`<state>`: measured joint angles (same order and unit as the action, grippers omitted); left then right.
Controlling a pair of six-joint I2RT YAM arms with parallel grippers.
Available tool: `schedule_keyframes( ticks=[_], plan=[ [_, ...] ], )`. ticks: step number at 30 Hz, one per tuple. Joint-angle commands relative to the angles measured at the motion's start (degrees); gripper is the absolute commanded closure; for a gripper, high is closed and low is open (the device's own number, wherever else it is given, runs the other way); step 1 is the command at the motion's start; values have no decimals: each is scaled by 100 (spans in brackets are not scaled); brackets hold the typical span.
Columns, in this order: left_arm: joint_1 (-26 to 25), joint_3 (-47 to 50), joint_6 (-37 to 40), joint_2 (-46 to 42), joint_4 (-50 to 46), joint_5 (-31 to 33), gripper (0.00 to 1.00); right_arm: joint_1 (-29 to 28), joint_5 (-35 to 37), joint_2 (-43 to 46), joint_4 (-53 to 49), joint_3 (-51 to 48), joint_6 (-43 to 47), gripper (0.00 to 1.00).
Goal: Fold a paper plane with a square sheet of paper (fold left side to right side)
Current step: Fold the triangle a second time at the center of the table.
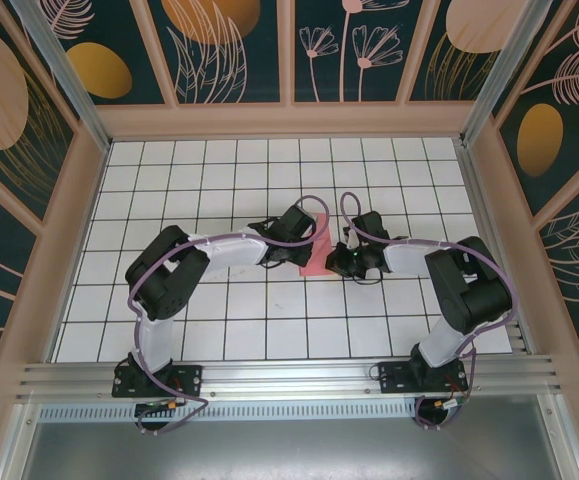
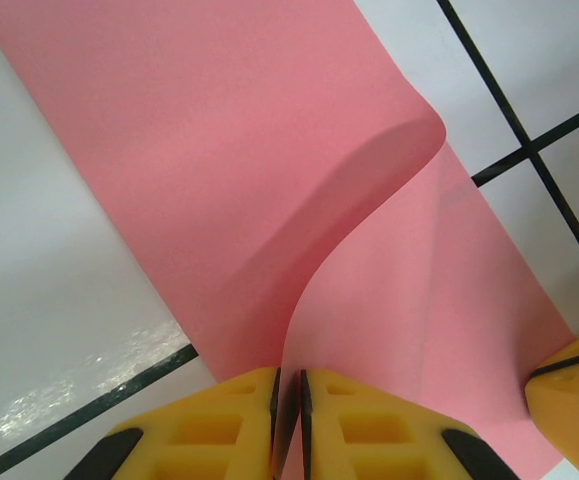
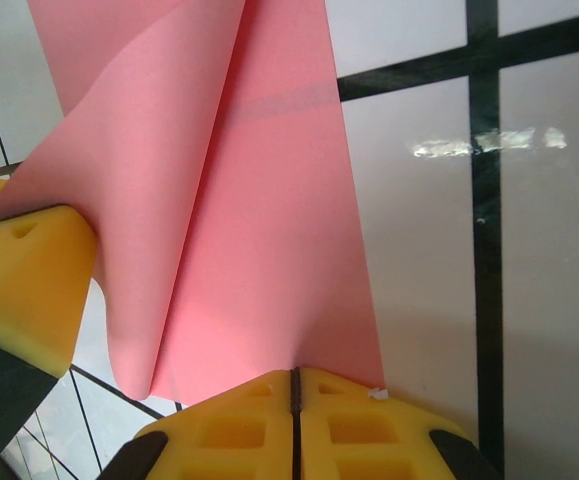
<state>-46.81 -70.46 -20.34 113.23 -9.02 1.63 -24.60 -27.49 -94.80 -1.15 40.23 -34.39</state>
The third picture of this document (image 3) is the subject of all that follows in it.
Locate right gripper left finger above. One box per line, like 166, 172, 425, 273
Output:
101, 368, 296, 480

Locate white grid mat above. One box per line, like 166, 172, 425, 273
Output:
0, 0, 579, 480

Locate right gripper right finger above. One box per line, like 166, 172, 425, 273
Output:
296, 368, 500, 480

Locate pink paper sheet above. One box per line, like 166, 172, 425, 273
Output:
0, 0, 388, 406

